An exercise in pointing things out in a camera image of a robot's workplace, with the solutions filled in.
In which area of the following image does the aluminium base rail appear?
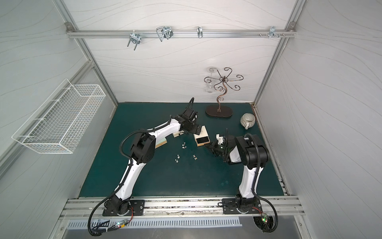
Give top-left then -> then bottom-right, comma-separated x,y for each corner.
59,196 -> 305,220

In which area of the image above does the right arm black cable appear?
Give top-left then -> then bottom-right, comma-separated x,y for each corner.
253,191 -> 279,234

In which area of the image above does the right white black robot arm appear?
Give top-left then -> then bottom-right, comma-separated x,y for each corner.
205,133 -> 270,214

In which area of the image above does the left metal clamp hook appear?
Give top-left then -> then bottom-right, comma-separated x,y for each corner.
127,32 -> 141,50

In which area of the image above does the middle metal clamp hook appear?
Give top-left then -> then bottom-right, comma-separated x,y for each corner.
156,26 -> 174,42

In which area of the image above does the white wire basket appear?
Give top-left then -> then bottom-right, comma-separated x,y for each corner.
12,79 -> 105,154

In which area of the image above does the mint green jewelry box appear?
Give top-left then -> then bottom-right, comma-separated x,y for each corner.
155,137 -> 167,148

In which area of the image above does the metal clamp hook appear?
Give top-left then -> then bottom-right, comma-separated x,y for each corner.
127,32 -> 141,50
156,26 -> 174,42

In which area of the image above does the clear glass on stand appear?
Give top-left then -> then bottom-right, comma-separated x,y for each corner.
205,67 -> 217,93

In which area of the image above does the black metal jewelry stand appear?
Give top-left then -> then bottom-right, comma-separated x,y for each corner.
204,67 -> 244,118

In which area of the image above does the aluminium cross bar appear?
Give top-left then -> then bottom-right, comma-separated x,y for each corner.
67,29 -> 297,39

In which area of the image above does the cream drawer jewelry box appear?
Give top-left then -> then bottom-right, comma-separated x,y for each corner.
194,125 -> 210,147

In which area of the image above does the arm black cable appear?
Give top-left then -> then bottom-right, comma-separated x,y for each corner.
253,191 -> 279,234
87,191 -> 120,237

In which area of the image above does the grey ribbed ceramic ornament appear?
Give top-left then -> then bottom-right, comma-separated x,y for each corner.
240,113 -> 256,130

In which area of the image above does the right metal clamp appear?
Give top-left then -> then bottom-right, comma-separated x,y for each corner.
259,26 -> 285,39

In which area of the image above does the dark green table mat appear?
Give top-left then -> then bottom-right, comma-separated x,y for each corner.
78,102 -> 285,198

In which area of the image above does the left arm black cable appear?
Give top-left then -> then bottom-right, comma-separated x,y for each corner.
87,191 -> 120,237

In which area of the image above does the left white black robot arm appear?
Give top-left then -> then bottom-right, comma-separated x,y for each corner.
103,98 -> 202,216

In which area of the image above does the small metal clamp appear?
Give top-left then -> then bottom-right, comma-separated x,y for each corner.
197,26 -> 203,39

